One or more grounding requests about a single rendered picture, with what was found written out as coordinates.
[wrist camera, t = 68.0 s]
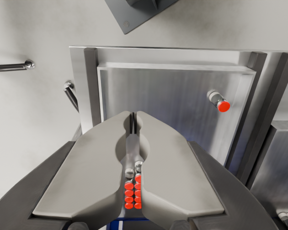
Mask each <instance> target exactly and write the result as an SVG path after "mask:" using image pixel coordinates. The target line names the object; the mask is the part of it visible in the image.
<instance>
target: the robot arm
mask: <svg viewBox="0 0 288 230"><path fill-rule="evenodd" d="M133 122H134V134H137V136H138V137H139V154H140V156H141V157H142V158H143V159H144V163H143V164H142V166H141V190H140V194H141V208H142V213H143V215H144V216H145V218H147V219H149V220H150V221H152V222H154V223H155V224H157V225H159V226H160V227H162V228H164V229H165V230H279V229H278V227H277V226H276V224H275V223H274V221H273V220H272V218H271V217H270V215H269V214H268V213H267V211H266V210H265V209H264V207H263V206H262V205H261V203H260V202H259V201H258V200H257V198H256V197H255V196H254V195H253V194H252V193H251V192H250V190H249V189H248V188H247V187H246V186H245V185H244V184H243V183H242V182H241V181H240V180H239V179H238V178H236V177H235V176H234V175H233V174H232V173H231V172H230V171H228V170H227V169H226V168H225V167H224V166H223V165H221V164H220V163H219V162H218V161H217V160H216V159H215V158H213V157H212V156H211V155H210V154H209V153H208V152H206V151H205V150H204V149H203V148H202V147H201V146H199V145H198V144H197V143H196V142H195V141H188V140H187V139H186V138H185V137H183V136H182V135H181V134H180V133H179V132H177V131H176V130H175V129H173V128H172V127H170V126H169V125H167V124H165V123H163V122H162V121H160V120H158V119H156V118H154V117H152V116H150V115H149V114H146V113H145V112H143V111H138V112H134V113H133V112H129V111H123V112H121V113H119V114H118V115H116V116H114V117H112V118H110V119H108V120H106V121H104V122H102V123H100V124H98V125H96V126H94V127H93V128H91V129H90V130H88V131H87V132H86V133H84V134H83V135H82V136H81V137H79V138H78V139H77V140H76V141H68V142H67V143H65V144H64V145H63V146H62V147H60V148H59V149H58V150H57V151H56V152H54V153H53V154H52V155H51V156H49V157H48V158H47V159H46V160H44V161H43V162H42V163H41V164H39V165H38V166H37V167H36V168H34V169H33V170H32V171H31V172H29V173H28V174H27V175H26V176H25V177H23V178H22V179H21V180H20V181H19V182H17V183H16V184H15V185H14V186H13V187H12V188H11V189H10V190H9V191H8V192H7V193H6V194H5V195H4V196H3V197H2V198H1V199H0V230H99V229H100V228H102V227H103V226H105V225H107V224H109V223H110V222H112V221H114V220H115V219H116V218H117V217H118V216H119V215H120V213H121V210H122V202H123V167H122V164H121V163H120V161H121V160H122V159H123V158H124V157H125V155H126V139H127V137H128V136H129V135H130V134H132V131H133Z"/></svg>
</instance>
